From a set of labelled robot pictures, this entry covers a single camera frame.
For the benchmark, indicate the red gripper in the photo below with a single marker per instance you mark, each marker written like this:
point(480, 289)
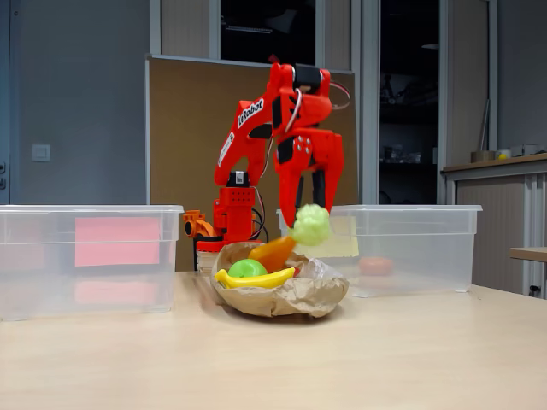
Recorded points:
point(308, 155)

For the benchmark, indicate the pale green toy grapes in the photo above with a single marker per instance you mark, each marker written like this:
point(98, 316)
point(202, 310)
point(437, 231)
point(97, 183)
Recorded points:
point(312, 226)

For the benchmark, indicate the orange toy waffle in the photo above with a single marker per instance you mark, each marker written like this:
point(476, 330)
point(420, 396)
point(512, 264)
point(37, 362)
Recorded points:
point(273, 254)

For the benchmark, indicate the brown toy doughnut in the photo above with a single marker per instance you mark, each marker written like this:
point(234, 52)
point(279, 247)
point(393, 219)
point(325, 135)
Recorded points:
point(376, 266)

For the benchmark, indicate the green toy apple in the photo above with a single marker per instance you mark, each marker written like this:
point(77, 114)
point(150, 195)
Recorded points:
point(245, 269)

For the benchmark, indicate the yellow toy banana bunch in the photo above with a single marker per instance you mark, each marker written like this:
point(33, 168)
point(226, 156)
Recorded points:
point(256, 282)

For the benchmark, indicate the yellow-green paper label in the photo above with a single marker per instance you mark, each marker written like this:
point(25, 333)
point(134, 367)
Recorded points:
point(346, 239)

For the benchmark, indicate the clear plastic bin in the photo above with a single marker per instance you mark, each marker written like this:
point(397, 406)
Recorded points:
point(42, 265)
point(427, 239)

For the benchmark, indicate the pink paper label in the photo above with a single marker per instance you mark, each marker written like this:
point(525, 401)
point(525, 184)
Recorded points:
point(115, 239)

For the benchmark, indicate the crumpled brown paper bag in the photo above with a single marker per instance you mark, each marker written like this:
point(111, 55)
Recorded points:
point(290, 299)

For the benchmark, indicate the orange table clamp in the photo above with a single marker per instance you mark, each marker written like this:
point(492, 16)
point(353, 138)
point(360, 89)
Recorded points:
point(192, 224)

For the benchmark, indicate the wooden base block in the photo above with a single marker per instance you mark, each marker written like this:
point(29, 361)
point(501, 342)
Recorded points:
point(205, 261)

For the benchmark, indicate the brown tape roll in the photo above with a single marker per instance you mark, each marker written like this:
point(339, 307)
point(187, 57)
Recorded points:
point(483, 156)

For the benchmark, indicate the grey cabinet with wooden top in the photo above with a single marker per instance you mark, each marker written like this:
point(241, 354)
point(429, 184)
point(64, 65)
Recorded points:
point(491, 213)

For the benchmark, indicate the white leaning rod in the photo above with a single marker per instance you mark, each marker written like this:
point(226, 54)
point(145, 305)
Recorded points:
point(484, 124)

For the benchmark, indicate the white cup with yellow ball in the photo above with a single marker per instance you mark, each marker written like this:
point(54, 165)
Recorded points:
point(503, 155)

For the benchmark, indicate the white containers on cabinet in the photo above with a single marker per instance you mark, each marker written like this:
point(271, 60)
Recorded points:
point(527, 150)

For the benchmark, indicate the small wooden side table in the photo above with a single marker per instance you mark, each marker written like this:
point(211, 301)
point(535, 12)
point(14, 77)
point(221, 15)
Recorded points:
point(530, 254)

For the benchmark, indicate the white light switch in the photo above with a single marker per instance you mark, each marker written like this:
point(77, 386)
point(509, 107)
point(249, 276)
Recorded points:
point(41, 153)

